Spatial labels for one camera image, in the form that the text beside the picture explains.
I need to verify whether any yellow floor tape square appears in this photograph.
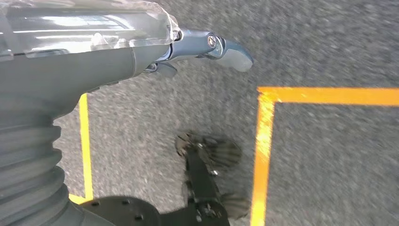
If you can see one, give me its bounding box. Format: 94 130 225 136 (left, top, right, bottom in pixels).
68 93 94 206
250 86 399 226

